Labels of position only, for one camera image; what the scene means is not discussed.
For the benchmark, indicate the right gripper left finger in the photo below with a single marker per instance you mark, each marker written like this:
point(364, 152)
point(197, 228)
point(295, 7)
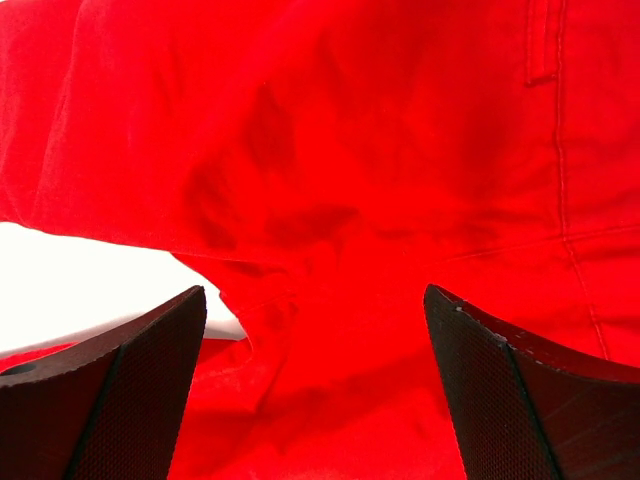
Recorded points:
point(109, 407)

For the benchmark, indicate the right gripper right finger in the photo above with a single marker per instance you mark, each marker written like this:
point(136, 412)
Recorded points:
point(525, 407)

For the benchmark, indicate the red trousers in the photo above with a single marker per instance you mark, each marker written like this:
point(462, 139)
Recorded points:
point(323, 162)

